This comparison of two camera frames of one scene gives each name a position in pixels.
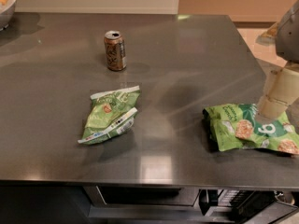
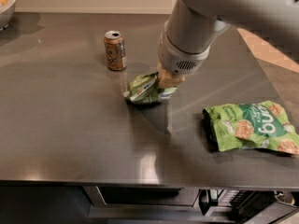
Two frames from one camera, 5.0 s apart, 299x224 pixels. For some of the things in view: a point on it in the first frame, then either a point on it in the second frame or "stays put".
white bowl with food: x=7 y=10 stays put
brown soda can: x=115 y=49 stays put
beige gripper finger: x=281 y=91 to x=177 y=62
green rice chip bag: x=234 y=127 stays put
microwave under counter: x=108 y=202 stays put
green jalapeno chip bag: x=112 y=113 to x=145 y=90
